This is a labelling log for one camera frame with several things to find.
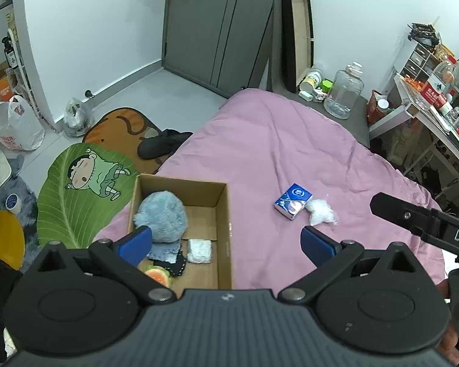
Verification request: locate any white towel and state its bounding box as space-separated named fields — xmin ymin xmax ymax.
xmin=187 ymin=239 xmax=212 ymax=264

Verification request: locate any white plastic shopping bag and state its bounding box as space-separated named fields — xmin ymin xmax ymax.
xmin=0 ymin=95 xmax=45 ymax=152

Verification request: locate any white yellow canister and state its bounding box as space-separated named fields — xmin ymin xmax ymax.
xmin=299 ymin=68 xmax=323 ymax=94

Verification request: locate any blue tissue pack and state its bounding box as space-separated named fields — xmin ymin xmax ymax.
xmin=274 ymin=183 xmax=312 ymax=221

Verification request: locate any green leaf cartoon mat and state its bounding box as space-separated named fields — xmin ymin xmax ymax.
xmin=37 ymin=143 xmax=138 ymax=249

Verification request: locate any hamburger plush toy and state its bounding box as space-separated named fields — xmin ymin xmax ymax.
xmin=144 ymin=265 xmax=171 ymax=288

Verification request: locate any orange cat floor mat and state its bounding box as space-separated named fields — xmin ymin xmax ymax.
xmin=83 ymin=107 xmax=170 ymax=174

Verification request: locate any grey fluffy plush ball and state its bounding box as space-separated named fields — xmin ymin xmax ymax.
xmin=133 ymin=191 xmax=188 ymax=243

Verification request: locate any small grey trash bag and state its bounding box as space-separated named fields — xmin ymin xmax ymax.
xmin=63 ymin=98 xmax=93 ymax=138

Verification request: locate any small white box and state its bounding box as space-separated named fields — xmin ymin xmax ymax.
xmin=298 ymin=91 xmax=313 ymax=102

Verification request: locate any brown cardboard box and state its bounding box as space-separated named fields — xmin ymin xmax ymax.
xmin=127 ymin=174 xmax=234 ymax=296

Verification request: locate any black spray bottle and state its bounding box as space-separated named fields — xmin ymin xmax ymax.
xmin=1 ymin=36 xmax=19 ymax=70

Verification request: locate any black framed cork board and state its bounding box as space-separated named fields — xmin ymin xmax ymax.
xmin=281 ymin=0 xmax=314 ymax=93

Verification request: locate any black slipper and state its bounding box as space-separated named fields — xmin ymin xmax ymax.
xmin=137 ymin=128 xmax=193 ymax=160

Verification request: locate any large clear plastic jar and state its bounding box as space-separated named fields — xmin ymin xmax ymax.
xmin=323 ymin=61 xmax=364 ymax=119

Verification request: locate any pink bed sheet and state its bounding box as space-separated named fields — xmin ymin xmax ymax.
xmin=99 ymin=89 xmax=445 ymax=292

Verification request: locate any small drawer organizer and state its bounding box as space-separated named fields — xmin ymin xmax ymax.
xmin=393 ymin=39 xmax=440 ymax=83

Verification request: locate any white desk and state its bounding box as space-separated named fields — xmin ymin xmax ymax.
xmin=369 ymin=74 xmax=459 ymax=177

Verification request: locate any blue grey cloth piece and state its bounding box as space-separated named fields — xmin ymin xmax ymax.
xmin=147 ymin=240 xmax=181 ymax=264

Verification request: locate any clear plastic bag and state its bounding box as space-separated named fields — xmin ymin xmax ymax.
xmin=305 ymin=199 xmax=338 ymax=226

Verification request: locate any red label water bottle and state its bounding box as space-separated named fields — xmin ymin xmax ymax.
xmin=420 ymin=56 xmax=457 ymax=110

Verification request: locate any grey door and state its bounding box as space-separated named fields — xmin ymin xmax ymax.
xmin=162 ymin=0 xmax=274 ymax=98

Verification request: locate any black cloth piece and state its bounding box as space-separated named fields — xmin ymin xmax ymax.
xmin=153 ymin=249 xmax=187 ymax=277

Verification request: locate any person's right hand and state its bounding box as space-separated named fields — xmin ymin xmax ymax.
xmin=436 ymin=279 xmax=459 ymax=366

